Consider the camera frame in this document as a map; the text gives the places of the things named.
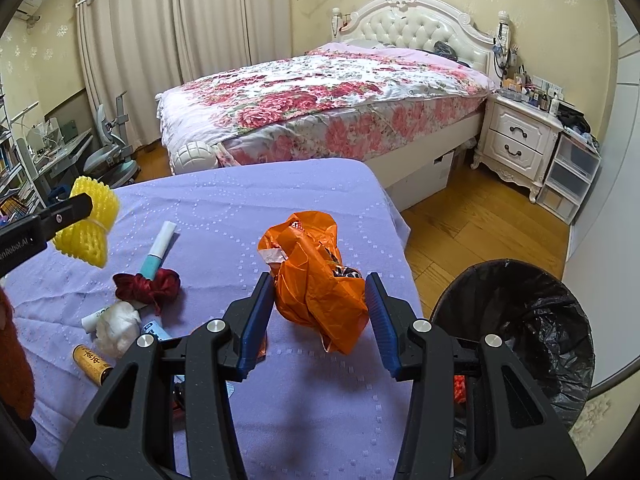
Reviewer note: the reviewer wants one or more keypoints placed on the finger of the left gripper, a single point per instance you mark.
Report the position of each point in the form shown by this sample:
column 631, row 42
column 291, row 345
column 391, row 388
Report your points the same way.
column 64, row 214

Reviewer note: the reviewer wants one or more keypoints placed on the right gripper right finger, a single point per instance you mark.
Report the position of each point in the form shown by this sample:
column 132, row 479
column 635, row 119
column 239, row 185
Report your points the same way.
column 413, row 350

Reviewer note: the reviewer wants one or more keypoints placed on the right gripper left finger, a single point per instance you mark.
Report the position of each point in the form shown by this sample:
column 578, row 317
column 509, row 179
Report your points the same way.
column 222, row 350

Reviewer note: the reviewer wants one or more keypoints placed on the yellow foam fruit net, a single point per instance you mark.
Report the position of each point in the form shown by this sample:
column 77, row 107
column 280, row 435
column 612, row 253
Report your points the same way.
column 86, row 239

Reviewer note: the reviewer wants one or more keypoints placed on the light blue paper packet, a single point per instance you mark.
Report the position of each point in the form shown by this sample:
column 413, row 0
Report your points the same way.
column 155, row 329

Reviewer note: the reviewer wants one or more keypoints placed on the dark red satin ribbon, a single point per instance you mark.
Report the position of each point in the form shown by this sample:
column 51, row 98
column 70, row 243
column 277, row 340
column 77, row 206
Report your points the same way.
column 156, row 292

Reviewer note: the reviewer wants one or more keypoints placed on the white tissue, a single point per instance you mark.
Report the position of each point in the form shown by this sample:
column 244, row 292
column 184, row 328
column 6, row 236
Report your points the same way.
column 117, row 329

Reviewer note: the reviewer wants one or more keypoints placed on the white green paper tube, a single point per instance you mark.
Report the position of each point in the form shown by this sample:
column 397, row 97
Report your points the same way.
column 89, row 321

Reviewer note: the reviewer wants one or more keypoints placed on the orange plastic bag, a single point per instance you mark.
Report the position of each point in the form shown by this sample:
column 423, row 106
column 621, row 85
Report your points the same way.
column 314, row 287

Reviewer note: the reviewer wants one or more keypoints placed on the yellow cylindrical bottle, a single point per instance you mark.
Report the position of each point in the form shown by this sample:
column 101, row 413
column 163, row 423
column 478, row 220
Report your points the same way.
column 93, row 366

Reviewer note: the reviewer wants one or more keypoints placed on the black lined trash bin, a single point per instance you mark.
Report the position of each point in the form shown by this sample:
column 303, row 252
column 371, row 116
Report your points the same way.
column 536, row 316

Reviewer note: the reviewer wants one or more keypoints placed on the desk with clutter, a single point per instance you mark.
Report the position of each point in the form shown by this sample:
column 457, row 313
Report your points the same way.
column 57, row 165

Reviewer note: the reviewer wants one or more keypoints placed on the grey desk chair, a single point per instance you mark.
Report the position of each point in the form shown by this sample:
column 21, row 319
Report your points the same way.
column 112, row 164

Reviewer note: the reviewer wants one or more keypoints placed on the teal white tube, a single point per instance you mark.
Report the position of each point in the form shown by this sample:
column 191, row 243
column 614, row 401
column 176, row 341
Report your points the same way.
column 156, row 254

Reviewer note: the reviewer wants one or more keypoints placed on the purple table cloth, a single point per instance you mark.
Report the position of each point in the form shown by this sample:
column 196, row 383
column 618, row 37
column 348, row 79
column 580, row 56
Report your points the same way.
column 302, row 413

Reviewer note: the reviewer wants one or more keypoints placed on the white storage box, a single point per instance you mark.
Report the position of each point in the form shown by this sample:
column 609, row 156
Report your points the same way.
column 423, row 183

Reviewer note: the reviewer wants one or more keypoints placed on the beige curtain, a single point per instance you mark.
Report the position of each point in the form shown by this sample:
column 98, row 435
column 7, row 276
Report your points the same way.
column 139, row 48

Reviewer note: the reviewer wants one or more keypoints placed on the white nightstand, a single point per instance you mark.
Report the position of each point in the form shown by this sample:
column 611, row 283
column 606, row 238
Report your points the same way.
column 516, row 143

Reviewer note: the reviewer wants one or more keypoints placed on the plastic drawer unit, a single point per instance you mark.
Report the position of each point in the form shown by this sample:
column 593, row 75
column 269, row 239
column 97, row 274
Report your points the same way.
column 573, row 168

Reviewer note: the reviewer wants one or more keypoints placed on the pink floral quilt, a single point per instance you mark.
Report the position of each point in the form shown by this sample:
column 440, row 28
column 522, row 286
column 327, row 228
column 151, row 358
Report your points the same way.
column 315, row 105

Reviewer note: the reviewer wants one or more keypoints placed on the white bed with headboard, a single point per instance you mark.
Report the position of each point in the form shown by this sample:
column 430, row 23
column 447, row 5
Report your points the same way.
column 435, row 67

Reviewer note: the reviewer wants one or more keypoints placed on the wall air conditioner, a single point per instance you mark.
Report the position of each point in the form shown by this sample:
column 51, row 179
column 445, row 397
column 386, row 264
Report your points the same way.
column 27, row 9

